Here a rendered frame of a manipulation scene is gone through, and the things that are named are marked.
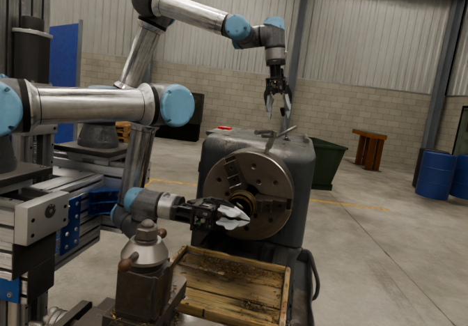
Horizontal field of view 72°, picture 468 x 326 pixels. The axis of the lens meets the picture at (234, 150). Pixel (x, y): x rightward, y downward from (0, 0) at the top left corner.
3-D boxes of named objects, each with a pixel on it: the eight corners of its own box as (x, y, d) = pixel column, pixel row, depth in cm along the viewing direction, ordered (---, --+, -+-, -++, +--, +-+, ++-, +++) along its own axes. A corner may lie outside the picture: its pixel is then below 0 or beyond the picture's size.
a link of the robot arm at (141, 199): (134, 209, 100) (136, 182, 99) (166, 215, 98) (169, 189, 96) (120, 216, 92) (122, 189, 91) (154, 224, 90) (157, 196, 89)
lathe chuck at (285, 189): (198, 210, 124) (227, 135, 118) (274, 245, 119) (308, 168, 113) (190, 218, 115) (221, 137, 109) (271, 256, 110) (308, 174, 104)
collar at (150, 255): (135, 242, 59) (136, 226, 59) (175, 251, 58) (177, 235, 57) (110, 261, 52) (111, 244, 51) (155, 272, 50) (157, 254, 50)
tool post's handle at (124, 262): (129, 260, 52) (131, 248, 52) (141, 262, 52) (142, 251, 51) (114, 273, 48) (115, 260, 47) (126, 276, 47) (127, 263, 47)
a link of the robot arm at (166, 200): (166, 213, 97) (169, 187, 96) (181, 216, 97) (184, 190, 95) (155, 221, 90) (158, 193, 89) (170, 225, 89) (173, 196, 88)
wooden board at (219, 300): (182, 254, 109) (184, 243, 108) (288, 278, 102) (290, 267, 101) (138, 306, 80) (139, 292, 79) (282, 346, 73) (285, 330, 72)
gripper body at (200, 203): (209, 235, 86) (168, 226, 88) (218, 224, 94) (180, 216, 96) (213, 208, 85) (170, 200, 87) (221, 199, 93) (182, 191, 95)
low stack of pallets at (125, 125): (111, 134, 939) (112, 119, 932) (140, 137, 942) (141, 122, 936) (93, 139, 815) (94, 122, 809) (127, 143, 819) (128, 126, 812)
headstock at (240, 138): (221, 191, 191) (230, 125, 185) (302, 205, 181) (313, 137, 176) (186, 226, 133) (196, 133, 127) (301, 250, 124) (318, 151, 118)
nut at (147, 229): (141, 232, 57) (143, 214, 56) (161, 237, 56) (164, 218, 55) (129, 241, 53) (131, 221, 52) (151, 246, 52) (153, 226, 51)
